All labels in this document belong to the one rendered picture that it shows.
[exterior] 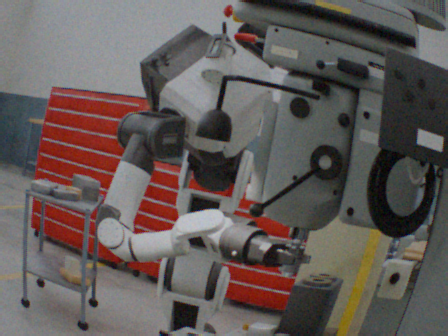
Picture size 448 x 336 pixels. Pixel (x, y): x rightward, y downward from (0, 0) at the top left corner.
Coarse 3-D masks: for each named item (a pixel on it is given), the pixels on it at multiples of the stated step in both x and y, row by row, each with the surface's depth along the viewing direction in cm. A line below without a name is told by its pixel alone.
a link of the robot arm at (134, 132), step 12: (132, 120) 223; (144, 120) 221; (156, 120) 219; (132, 132) 221; (144, 132) 218; (132, 144) 219; (144, 144) 218; (132, 156) 217; (144, 156) 218; (144, 168) 218
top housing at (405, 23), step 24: (312, 0) 177; (336, 0) 175; (360, 0) 173; (384, 0) 173; (264, 24) 188; (288, 24) 180; (312, 24) 178; (336, 24) 176; (384, 24) 172; (408, 24) 170; (384, 48) 172; (408, 48) 171
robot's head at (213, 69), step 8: (216, 48) 219; (224, 48) 218; (232, 48) 220; (224, 56) 217; (208, 64) 215; (216, 64) 215; (224, 64) 215; (208, 72) 216; (216, 72) 215; (224, 72) 215; (232, 72) 224; (208, 80) 219; (216, 80) 218
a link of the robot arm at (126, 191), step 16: (128, 176) 216; (144, 176) 218; (112, 192) 216; (128, 192) 216; (112, 208) 214; (128, 208) 216; (96, 224) 214; (112, 224) 211; (128, 224) 216; (112, 240) 210
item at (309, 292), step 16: (320, 272) 241; (304, 288) 223; (320, 288) 222; (336, 288) 230; (288, 304) 224; (304, 304) 223; (320, 304) 221; (288, 320) 224; (304, 320) 222; (320, 320) 221
